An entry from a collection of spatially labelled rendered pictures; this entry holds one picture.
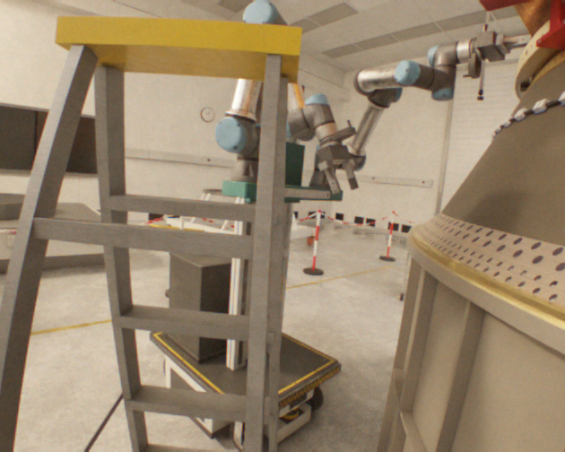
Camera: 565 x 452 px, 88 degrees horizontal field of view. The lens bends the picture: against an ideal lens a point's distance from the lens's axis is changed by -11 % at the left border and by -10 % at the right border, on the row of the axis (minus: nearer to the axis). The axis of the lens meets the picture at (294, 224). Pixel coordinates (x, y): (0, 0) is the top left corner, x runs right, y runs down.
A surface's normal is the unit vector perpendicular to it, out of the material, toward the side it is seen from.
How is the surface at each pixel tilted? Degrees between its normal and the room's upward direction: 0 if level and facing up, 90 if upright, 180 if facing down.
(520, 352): 90
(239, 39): 90
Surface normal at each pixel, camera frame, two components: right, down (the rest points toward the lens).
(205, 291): 0.74, 0.15
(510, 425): -0.98, -0.07
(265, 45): 0.02, 0.13
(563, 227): -0.83, -0.53
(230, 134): -0.34, 0.22
